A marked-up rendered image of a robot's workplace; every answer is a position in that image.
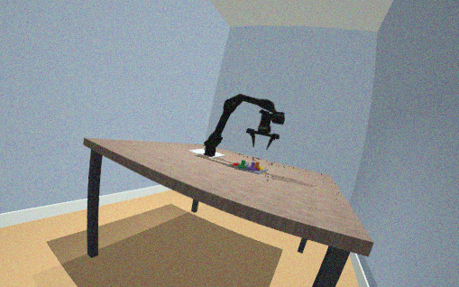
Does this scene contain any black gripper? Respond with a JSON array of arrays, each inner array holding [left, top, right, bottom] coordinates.
[[246, 121, 280, 151]]

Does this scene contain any purple gear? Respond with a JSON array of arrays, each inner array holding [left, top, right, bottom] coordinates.
[[247, 162, 258, 171]]

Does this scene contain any green gear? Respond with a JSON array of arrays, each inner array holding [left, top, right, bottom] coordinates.
[[237, 160, 247, 169]]

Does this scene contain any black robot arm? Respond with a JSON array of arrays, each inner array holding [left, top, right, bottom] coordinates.
[[203, 94, 285, 157]]

